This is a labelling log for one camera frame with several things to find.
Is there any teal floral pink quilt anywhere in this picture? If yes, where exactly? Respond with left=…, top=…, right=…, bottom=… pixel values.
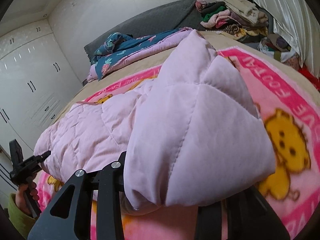
left=86, top=27, right=192, bottom=82

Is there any pink cartoon fleece blanket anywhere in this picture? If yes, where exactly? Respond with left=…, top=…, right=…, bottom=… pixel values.
left=34, top=47, right=319, bottom=239

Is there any pink quilted jacket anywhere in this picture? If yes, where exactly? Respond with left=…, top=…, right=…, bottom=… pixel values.
left=34, top=31, right=276, bottom=215

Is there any white satin curtain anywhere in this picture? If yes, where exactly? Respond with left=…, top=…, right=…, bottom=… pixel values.
left=253, top=0, right=319, bottom=78

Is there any dark grey headboard cushion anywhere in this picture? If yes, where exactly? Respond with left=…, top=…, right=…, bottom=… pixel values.
left=84, top=0, right=204, bottom=61

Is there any tan bed sheet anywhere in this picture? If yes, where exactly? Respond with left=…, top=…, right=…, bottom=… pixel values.
left=52, top=31, right=319, bottom=124

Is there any person's left hand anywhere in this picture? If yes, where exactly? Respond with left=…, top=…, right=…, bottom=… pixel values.
left=15, top=176, right=39, bottom=217

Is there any pile of assorted clothes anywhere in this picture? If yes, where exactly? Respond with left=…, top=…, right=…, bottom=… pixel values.
left=195, top=0, right=300, bottom=70

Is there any white wardrobe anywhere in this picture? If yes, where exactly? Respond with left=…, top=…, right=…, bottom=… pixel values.
left=0, top=19, right=85, bottom=209

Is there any green sleeve forearm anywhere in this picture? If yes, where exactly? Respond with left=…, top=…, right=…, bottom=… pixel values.
left=8, top=193, right=37, bottom=239

